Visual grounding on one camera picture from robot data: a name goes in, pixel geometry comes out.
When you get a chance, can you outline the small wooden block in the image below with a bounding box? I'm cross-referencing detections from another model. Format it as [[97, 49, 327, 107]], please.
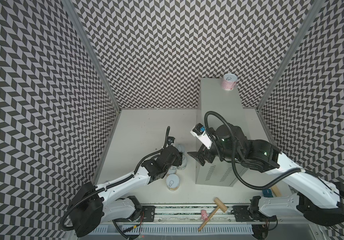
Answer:
[[270, 185, 282, 197]]

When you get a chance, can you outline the pink label can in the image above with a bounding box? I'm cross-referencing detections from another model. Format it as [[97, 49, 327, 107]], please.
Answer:
[[175, 144, 188, 170], [221, 74, 238, 91]]

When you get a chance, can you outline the small blue box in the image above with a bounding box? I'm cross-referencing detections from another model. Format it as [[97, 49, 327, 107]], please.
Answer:
[[262, 189, 273, 198]]

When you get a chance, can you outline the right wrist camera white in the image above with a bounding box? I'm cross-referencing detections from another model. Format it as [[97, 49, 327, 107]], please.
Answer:
[[190, 123, 213, 150]]

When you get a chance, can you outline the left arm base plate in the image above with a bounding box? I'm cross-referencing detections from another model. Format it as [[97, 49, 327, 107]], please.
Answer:
[[115, 205, 156, 223]]

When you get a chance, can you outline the wooden mallet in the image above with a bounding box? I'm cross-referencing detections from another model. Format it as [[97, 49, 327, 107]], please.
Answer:
[[198, 197, 228, 232]]

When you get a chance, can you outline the white vent grille strip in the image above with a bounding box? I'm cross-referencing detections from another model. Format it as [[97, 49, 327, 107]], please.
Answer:
[[104, 224, 254, 236]]

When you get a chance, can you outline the grey metal cabinet box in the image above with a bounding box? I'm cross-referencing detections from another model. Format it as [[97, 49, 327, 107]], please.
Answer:
[[196, 79, 251, 187]]

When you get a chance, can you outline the orange label can front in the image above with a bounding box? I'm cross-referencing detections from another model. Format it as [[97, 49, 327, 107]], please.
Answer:
[[166, 174, 180, 191]]

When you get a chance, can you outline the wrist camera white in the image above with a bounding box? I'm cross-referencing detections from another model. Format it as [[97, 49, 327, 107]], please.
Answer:
[[167, 136, 176, 145], [190, 123, 213, 150]]

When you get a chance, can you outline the small pink toy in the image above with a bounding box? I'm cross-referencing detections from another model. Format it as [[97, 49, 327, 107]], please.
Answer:
[[201, 210, 209, 221]]

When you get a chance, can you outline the can centre lower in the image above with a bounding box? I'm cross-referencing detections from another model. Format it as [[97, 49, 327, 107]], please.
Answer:
[[167, 166, 178, 175]]

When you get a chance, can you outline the aluminium rail frame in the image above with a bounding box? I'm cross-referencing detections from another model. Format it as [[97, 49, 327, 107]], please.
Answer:
[[67, 203, 325, 240]]

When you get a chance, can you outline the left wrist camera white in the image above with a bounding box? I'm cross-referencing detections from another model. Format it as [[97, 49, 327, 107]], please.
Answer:
[[167, 136, 176, 145]]

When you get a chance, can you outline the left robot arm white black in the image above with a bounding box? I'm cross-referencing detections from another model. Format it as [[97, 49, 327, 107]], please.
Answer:
[[59, 128, 183, 238]]

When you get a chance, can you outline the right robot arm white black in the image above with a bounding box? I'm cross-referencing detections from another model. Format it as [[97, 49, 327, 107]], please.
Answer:
[[189, 111, 344, 229]]

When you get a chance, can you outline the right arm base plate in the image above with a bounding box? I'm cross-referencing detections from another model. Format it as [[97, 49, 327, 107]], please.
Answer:
[[231, 205, 277, 222]]

